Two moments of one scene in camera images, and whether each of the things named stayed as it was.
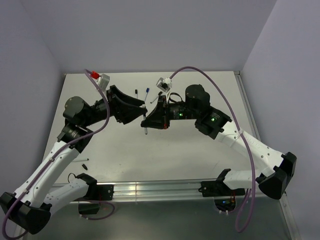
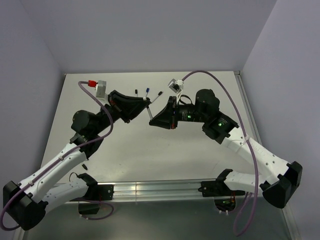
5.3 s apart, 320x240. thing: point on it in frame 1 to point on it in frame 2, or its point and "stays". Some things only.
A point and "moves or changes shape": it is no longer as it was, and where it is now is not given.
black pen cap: (84, 166) stays
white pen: (145, 128) moves or changes shape
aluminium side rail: (247, 105) stays
